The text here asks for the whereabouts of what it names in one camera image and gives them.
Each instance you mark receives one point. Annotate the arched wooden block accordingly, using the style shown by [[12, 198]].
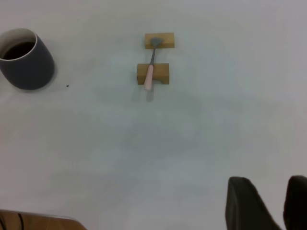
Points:
[[160, 70]]

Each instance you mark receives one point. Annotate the flat wooden block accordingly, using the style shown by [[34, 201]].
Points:
[[168, 40]]

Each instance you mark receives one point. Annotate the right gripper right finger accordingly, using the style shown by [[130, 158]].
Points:
[[297, 203]]

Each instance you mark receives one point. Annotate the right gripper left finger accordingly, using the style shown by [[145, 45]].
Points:
[[247, 208]]

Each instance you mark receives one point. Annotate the dark grey ceramic cup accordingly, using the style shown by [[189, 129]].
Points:
[[31, 72]]

